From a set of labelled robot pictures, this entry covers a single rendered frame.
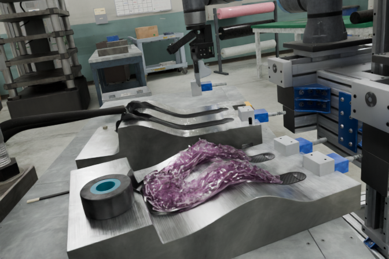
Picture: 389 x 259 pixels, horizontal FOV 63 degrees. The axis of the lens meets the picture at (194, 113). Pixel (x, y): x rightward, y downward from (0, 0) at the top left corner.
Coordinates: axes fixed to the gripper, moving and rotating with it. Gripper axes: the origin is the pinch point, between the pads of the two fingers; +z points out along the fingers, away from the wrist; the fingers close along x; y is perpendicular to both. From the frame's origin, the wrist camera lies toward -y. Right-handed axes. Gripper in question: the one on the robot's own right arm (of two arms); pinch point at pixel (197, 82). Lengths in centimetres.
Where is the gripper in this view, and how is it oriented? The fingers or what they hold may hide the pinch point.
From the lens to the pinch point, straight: 116.2
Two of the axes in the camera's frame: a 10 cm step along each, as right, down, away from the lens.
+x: -0.5, -2.9, 9.6
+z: 1.2, 9.5, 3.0
